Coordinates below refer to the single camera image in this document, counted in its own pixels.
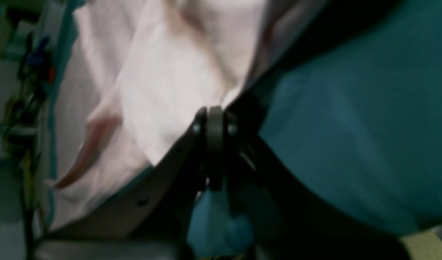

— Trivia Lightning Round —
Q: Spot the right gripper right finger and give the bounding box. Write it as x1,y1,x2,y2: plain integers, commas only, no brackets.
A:
224,112,411,260

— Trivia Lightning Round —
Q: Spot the pink T-shirt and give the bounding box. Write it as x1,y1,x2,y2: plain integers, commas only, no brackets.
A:
46,0,328,230

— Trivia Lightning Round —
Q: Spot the blue orange clamp bottom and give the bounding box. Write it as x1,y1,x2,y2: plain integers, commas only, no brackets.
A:
17,32,56,86

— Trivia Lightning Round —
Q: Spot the teal table cloth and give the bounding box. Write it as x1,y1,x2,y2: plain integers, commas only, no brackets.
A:
47,0,442,259

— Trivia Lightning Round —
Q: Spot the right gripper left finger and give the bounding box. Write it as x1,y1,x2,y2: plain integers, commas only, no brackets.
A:
37,107,224,260

